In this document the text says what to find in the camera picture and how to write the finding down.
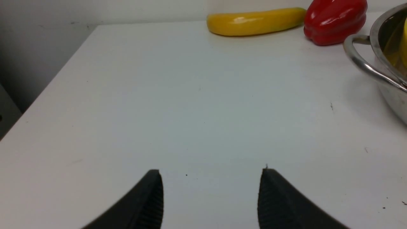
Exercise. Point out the red bell pepper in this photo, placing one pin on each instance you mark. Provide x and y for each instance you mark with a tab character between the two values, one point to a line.
330	22

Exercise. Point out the stainless steel two-handled pot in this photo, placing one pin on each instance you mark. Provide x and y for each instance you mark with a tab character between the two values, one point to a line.
389	67

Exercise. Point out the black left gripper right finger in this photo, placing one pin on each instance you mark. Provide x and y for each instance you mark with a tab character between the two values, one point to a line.
282	206

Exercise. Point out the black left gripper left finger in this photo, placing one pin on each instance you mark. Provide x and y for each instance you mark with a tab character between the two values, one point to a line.
141	208

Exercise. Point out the yellow banana-shaped squash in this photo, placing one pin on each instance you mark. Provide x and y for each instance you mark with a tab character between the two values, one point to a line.
255	23

